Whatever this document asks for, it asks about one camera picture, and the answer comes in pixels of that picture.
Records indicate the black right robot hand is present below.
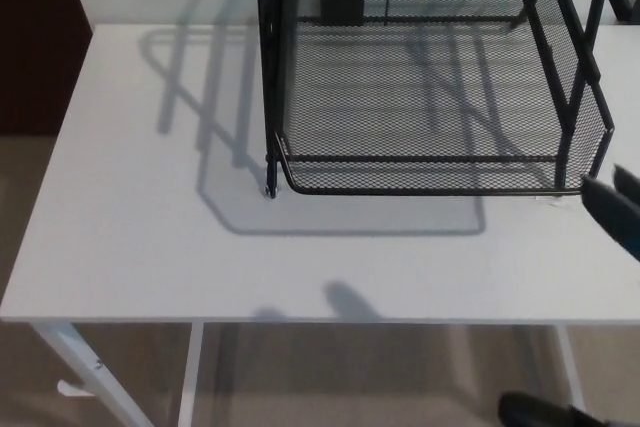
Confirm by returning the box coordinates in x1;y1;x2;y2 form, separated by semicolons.
498;163;640;427

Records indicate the black metal file rack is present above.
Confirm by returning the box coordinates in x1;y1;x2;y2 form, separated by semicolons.
253;0;632;200

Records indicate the white desk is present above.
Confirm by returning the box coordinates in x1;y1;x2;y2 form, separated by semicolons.
0;24;640;427

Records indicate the dark brown wooden door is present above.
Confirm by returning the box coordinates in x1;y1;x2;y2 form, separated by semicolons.
0;0;95;137

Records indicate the black square block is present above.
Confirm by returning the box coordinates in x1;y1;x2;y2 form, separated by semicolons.
319;0;365;27

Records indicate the white hook on desk leg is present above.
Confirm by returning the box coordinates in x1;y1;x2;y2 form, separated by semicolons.
56;378;94;399

